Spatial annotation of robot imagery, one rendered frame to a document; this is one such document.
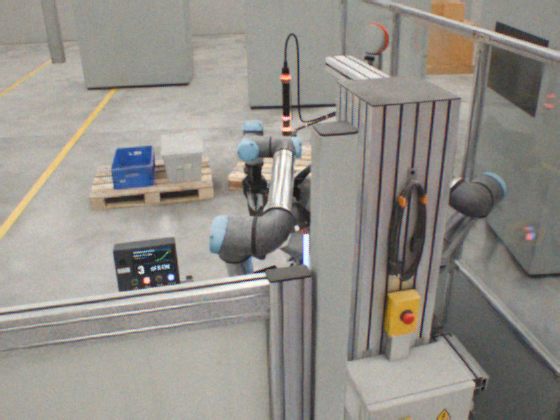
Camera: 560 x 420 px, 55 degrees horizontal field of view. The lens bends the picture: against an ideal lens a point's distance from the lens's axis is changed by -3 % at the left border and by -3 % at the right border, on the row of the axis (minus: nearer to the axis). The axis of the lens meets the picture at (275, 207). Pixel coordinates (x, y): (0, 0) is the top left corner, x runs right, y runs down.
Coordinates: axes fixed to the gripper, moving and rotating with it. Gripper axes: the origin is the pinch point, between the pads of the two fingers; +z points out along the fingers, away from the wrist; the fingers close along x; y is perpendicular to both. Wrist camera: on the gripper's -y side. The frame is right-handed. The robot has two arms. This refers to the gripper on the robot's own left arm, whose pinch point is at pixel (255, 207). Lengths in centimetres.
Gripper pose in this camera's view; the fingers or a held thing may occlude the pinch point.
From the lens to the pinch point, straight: 218.4
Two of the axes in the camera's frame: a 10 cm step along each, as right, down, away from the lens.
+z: 0.2, 8.9, 4.6
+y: 2.4, 4.4, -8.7
